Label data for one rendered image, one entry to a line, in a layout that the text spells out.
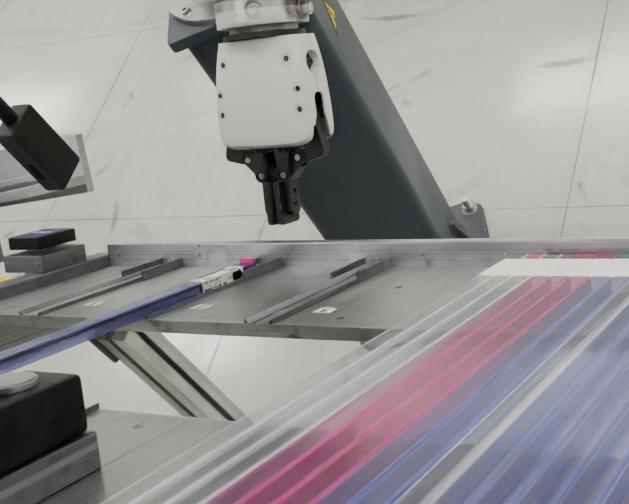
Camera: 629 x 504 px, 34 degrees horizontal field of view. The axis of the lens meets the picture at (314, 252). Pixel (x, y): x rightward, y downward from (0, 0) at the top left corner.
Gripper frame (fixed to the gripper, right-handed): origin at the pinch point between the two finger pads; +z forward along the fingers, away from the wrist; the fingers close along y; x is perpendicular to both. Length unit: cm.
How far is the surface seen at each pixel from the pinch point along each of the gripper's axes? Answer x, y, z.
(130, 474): 48, -21, 5
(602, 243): 3.5, -30.4, 3.5
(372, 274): 7.0, -12.4, 5.3
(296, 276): 7.6, -5.4, 5.4
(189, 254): 3.6, 8.8, 4.3
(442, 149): -100, 26, 5
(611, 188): -92, -7, 13
